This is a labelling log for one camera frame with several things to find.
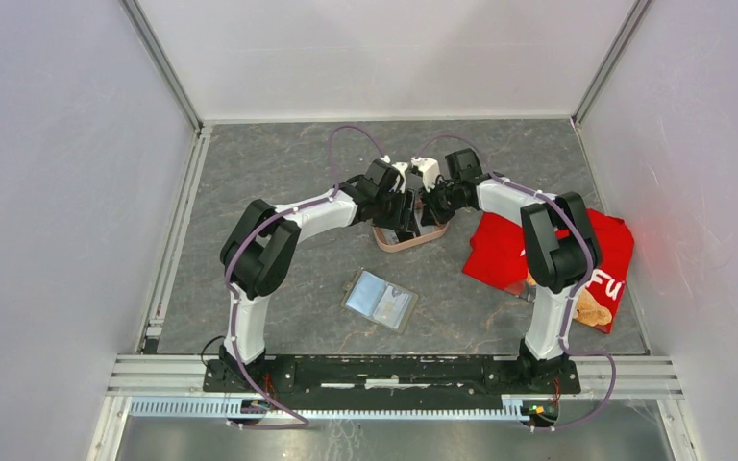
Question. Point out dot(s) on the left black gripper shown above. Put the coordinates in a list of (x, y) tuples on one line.
[(404, 221)]

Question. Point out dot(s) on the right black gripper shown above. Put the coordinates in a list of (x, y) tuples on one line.
[(430, 215)]

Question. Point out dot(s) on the pink oval tray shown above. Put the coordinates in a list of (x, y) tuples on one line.
[(427, 234)]

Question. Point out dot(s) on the grey card holder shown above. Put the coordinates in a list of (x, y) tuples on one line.
[(378, 300)]

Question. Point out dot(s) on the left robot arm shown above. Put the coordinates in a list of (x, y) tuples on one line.
[(258, 253)]

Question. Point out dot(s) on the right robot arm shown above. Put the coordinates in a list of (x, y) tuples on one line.
[(561, 247)]

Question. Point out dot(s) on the red printed t-shirt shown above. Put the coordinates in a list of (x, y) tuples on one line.
[(498, 260)]

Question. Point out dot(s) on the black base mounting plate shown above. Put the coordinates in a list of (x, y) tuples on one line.
[(394, 382)]

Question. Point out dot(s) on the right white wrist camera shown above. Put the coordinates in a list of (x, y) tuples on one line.
[(428, 170)]

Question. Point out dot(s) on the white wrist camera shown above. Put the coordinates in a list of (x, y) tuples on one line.
[(398, 185), (428, 170)]

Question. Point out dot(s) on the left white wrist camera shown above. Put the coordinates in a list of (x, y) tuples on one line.
[(398, 185)]

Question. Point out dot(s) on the aluminium frame rail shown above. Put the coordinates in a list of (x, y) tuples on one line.
[(174, 386)]

